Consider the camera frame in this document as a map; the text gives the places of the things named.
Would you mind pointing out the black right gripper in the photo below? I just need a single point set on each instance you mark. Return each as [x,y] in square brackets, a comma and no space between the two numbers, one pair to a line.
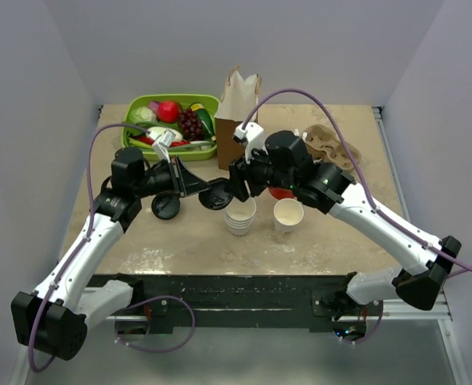
[240,172]

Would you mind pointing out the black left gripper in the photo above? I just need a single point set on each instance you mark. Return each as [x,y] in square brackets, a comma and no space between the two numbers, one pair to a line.
[189,184]

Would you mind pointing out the black plastic coffee lid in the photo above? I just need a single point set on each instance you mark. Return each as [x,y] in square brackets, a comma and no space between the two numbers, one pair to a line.
[217,196]

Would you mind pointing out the white paper cup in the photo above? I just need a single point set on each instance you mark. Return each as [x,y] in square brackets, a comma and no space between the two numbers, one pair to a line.
[288,214]

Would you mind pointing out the brown paper bag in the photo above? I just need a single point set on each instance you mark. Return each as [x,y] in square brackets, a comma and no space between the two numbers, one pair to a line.
[239,97]

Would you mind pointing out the brown pulp cup carrier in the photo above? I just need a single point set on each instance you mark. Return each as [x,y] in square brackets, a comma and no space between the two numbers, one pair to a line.
[323,144]

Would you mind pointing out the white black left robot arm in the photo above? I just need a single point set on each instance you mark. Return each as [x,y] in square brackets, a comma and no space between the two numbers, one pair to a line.
[56,316]

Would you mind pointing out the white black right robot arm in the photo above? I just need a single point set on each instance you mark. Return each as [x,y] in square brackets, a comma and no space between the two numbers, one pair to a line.
[281,160]

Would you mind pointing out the stack of black lids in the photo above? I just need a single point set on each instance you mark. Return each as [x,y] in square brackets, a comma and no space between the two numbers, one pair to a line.
[165,208]

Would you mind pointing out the stack of white paper cups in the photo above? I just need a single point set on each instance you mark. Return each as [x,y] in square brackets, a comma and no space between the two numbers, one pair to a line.
[239,216]

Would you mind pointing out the red plastic cup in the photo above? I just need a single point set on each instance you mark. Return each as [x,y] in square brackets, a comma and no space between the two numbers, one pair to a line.
[281,193]

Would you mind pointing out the white daikon radish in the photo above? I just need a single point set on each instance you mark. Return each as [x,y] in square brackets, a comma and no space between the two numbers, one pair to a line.
[156,131]

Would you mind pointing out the red chili pepper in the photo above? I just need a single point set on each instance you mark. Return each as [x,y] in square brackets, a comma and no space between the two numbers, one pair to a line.
[150,141]

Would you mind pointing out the dark red grape bunch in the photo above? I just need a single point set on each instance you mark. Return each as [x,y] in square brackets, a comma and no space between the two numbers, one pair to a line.
[190,125]

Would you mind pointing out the green scallion stalk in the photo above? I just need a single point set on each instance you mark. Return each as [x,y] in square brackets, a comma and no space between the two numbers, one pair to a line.
[192,146]

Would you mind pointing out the red apple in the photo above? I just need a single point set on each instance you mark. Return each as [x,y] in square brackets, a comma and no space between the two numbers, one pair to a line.
[168,111]

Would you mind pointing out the green cabbage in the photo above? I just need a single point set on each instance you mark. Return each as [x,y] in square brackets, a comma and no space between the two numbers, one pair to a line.
[141,114]

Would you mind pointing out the purple onion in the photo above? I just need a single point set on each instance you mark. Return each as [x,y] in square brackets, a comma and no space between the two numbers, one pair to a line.
[154,106]

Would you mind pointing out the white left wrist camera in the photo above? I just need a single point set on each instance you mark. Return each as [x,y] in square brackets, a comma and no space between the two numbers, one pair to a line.
[161,146]

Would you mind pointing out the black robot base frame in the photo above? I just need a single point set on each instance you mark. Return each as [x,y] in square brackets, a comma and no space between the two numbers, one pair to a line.
[230,301]

